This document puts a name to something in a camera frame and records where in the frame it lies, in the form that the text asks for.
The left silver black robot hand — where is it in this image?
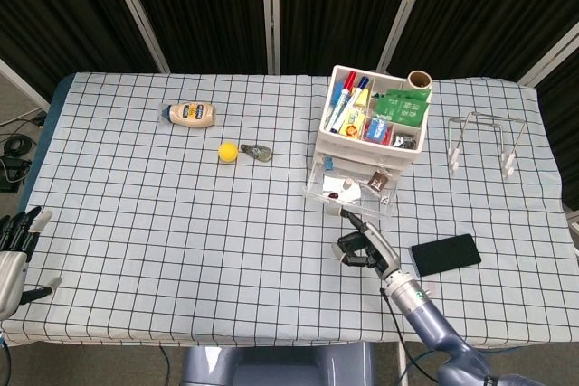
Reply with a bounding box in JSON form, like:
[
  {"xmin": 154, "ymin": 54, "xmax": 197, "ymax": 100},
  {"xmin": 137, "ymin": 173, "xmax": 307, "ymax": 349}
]
[{"xmin": 0, "ymin": 206, "xmax": 63, "ymax": 317}]

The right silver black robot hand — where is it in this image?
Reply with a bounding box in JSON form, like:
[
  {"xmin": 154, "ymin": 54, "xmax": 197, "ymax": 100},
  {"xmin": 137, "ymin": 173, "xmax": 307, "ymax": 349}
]
[{"xmin": 327, "ymin": 204, "xmax": 403, "ymax": 281}]

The clear plastic drawer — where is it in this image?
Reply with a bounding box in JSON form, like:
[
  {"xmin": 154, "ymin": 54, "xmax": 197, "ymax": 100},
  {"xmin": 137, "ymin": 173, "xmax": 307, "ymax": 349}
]
[{"xmin": 303, "ymin": 158, "xmax": 402, "ymax": 219}]

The white plastic drawer organizer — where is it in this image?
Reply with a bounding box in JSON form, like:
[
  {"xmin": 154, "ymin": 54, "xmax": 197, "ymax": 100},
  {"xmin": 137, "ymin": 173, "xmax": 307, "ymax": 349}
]
[{"xmin": 316, "ymin": 64, "xmax": 434, "ymax": 175}]

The black smartphone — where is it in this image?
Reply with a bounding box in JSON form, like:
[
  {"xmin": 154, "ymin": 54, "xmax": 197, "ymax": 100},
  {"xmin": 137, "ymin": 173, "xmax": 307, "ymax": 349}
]
[{"xmin": 410, "ymin": 233, "xmax": 483, "ymax": 278}]

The brown small packet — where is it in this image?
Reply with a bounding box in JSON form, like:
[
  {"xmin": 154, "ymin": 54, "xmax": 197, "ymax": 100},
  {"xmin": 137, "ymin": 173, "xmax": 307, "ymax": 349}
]
[{"xmin": 366, "ymin": 171, "xmax": 389, "ymax": 191}]

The black power adapter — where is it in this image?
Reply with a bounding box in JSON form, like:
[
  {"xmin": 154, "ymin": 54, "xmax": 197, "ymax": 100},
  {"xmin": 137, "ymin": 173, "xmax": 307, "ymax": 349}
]
[{"xmin": 0, "ymin": 155, "xmax": 31, "ymax": 193}]

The white table leg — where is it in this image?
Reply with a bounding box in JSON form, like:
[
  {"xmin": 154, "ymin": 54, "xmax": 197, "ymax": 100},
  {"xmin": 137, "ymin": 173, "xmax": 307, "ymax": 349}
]
[{"xmin": 396, "ymin": 340, "xmax": 409, "ymax": 386}]

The blue red small packet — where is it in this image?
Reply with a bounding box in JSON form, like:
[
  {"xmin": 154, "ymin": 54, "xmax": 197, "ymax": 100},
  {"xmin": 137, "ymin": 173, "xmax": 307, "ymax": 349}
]
[{"xmin": 364, "ymin": 117, "xmax": 393, "ymax": 143}]

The green printed packet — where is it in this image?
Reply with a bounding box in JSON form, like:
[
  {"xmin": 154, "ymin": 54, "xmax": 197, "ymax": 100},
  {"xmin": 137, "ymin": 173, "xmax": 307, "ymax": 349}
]
[
  {"xmin": 375, "ymin": 92, "xmax": 430, "ymax": 127},
  {"xmin": 384, "ymin": 87, "xmax": 431, "ymax": 102}
]

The blue padded table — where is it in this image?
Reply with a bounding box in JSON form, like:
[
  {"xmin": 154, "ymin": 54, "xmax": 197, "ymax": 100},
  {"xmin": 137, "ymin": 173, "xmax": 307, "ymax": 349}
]
[{"xmin": 22, "ymin": 73, "xmax": 76, "ymax": 197}]

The yellow sticky note pad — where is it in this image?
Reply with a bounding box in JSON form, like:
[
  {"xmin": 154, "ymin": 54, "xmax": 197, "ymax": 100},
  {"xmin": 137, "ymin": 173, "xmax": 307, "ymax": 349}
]
[{"xmin": 350, "ymin": 87, "xmax": 372, "ymax": 109}]

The blue-grey robot torso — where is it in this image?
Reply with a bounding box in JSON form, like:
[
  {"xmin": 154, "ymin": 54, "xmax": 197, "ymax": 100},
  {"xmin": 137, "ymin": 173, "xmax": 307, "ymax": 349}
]
[{"xmin": 180, "ymin": 341, "xmax": 376, "ymax": 386}]

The blue cap whiteboard marker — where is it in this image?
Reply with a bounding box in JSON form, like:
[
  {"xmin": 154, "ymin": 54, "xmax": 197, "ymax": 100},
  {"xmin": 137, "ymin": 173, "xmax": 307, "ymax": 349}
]
[{"xmin": 332, "ymin": 74, "xmax": 371, "ymax": 133}]

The red cap whiteboard marker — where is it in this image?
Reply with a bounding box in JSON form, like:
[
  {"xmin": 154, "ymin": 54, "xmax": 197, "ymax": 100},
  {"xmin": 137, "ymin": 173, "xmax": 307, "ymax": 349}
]
[{"xmin": 326, "ymin": 71, "xmax": 359, "ymax": 132}]

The brown cardboard tube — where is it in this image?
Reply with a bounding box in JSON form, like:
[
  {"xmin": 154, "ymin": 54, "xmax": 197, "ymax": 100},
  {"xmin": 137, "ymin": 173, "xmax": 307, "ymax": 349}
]
[{"xmin": 406, "ymin": 69, "xmax": 433, "ymax": 91}]

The white black checkered tablecloth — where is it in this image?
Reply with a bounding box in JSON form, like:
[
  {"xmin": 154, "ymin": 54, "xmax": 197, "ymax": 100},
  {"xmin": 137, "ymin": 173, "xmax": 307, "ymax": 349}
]
[{"xmin": 0, "ymin": 71, "xmax": 575, "ymax": 351}]

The yellow ball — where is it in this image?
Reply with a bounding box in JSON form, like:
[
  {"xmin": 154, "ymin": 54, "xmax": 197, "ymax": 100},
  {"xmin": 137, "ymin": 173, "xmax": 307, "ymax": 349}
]
[{"xmin": 218, "ymin": 142, "xmax": 240, "ymax": 164}]

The mayonnaise squeeze bottle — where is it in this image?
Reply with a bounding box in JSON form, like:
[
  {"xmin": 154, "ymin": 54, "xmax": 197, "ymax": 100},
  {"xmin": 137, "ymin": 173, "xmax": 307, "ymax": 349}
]
[{"xmin": 160, "ymin": 101, "xmax": 217, "ymax": 130}]

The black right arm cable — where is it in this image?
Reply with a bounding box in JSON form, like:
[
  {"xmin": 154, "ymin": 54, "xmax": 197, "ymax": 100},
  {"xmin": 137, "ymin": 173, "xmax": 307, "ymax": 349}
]
[{"xmin": 381, "ymin": 288, "xmax": 411, "ymax": 373}]

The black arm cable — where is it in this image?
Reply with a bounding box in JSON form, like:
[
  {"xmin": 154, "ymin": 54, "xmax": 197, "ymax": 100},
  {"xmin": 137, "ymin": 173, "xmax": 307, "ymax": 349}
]
[
  {"xmin": 0, "ymin": 344, "xmax": 13, "ymax": 386},
  {"xmin": 381, "ymin": 288, "xmax": 411, "ymax": 373}
]

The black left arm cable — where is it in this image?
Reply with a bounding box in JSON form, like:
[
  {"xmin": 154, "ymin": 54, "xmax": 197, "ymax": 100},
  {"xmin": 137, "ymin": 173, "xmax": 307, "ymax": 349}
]
[{"xmin": 0, "ymin": 344, "xmax": 13, "ymax": 386}]

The black floor cable bundle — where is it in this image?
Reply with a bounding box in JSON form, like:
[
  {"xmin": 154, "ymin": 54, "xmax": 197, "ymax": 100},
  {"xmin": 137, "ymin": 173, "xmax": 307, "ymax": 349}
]
[{"xmin": 2, "ymin": 131, "xmax": 36, "ymax": 156}]

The metal wire stand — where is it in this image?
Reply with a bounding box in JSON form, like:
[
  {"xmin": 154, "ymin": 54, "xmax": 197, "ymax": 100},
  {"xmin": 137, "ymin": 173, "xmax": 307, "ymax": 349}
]
[{"xmin": 447, "ymin": 110, "xmax": 528, "ymax": 177}]

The black folding screen white frame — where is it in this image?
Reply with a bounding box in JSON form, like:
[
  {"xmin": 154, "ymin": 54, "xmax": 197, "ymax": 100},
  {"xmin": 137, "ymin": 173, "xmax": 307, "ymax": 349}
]
[{"xmin": 0, "ymin": 0, "xmax": 579, "ymax": 89}]

